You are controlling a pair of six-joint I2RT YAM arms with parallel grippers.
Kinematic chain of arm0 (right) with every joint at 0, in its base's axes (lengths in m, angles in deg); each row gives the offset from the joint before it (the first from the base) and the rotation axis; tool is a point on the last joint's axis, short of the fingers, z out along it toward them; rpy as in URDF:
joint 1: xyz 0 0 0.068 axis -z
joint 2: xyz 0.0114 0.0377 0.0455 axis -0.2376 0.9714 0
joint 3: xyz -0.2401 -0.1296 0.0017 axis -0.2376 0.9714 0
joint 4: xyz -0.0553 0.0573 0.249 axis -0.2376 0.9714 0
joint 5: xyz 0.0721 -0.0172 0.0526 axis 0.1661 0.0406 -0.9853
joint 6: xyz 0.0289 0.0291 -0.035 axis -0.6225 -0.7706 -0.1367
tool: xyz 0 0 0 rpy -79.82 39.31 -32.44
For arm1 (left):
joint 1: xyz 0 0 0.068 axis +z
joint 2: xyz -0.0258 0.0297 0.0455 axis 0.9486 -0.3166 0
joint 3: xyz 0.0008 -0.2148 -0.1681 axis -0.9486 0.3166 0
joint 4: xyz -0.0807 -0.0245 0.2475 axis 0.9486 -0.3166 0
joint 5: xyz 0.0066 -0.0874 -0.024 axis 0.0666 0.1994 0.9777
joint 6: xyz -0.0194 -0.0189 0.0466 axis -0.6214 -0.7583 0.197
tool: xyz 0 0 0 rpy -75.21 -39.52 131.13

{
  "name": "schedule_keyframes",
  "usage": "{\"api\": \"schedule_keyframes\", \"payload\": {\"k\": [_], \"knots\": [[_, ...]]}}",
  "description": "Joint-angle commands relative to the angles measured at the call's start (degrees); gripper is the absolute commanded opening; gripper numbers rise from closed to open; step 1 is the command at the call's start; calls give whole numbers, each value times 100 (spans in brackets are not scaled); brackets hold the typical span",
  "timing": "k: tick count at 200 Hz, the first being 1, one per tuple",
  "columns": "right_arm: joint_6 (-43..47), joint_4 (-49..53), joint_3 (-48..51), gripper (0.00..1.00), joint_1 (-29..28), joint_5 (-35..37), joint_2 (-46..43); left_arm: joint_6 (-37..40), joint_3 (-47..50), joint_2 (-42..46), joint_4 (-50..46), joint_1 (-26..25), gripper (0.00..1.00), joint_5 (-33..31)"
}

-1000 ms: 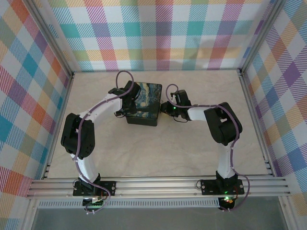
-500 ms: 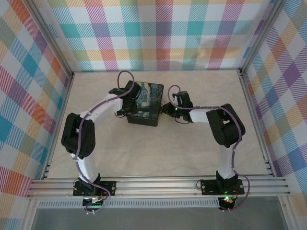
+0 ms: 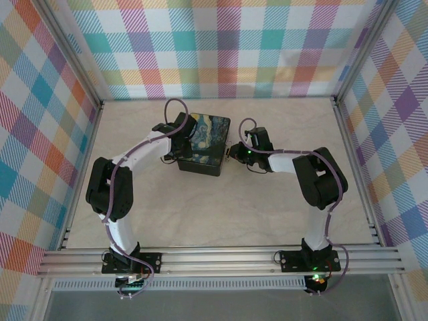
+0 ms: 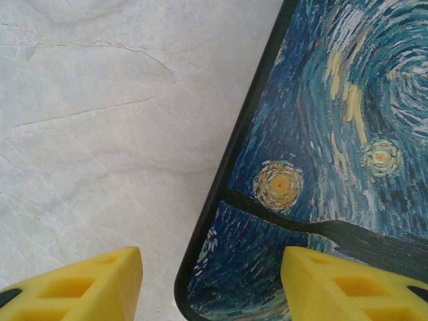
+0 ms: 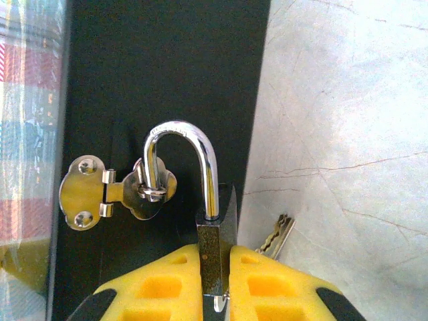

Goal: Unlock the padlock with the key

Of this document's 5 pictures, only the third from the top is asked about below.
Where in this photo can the starry night print box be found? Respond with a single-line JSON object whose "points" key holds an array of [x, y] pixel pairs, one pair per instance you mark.
{"points": [[210, 143]]}

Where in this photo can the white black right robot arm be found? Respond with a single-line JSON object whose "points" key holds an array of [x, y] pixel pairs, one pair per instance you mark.
{"points": [[317, 227]]}

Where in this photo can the aluminium side floor rail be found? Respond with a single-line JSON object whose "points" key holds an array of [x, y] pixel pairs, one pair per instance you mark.
{"points": [[90, 140], [354, 160]]}

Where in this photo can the long aluminium mounting rail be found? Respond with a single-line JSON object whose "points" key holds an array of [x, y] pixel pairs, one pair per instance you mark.
{"points": [[217, 261]]}

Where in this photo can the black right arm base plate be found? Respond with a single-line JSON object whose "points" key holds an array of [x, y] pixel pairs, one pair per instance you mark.
{"points": [[291, 261]]}

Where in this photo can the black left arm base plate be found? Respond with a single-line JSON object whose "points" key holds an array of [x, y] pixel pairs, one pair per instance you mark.
{"points": [[154, 261]]}

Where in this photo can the short aluminium frame post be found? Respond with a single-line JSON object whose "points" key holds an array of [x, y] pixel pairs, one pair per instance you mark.
{"points": [[399, 297], [41, 301]]}

